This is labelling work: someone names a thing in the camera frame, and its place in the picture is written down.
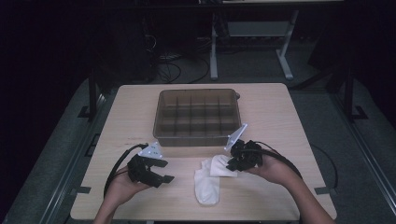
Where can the white sock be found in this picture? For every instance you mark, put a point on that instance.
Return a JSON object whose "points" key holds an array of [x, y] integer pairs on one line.
{"points": [[219, 168], [207, 186]]}

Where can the white-legged desk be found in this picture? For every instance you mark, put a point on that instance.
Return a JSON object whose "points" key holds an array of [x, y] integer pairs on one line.
{"points": [[213, 46]]}

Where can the person's left hand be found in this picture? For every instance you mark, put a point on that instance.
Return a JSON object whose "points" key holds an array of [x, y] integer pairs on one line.
{"points": [[124, 188]]}

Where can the aluminium frame rail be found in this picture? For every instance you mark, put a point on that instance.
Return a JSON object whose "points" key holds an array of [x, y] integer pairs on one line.
{"points": [[73, 161], [365, 155]]}

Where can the brown divided plastic box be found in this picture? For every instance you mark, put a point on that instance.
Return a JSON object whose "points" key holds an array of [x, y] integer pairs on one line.
{"points": [[197, 137]]}

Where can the person's right hand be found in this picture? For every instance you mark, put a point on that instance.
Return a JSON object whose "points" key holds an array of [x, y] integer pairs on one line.
{"points": [[274, 171]]}

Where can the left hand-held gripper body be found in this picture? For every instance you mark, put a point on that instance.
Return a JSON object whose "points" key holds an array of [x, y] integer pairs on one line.
{"points": [[141, 169]]}

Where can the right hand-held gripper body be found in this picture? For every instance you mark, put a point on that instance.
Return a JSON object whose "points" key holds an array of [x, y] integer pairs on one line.
{"points": [[247, 155]]}

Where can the black tape strip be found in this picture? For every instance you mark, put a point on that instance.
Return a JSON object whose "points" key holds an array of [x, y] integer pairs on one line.
{"points": [[322, 190], [83, 190]]}

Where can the black frame post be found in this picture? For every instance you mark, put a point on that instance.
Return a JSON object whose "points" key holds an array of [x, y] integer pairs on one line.
{"points": [[92, 93], [348, 93]]}

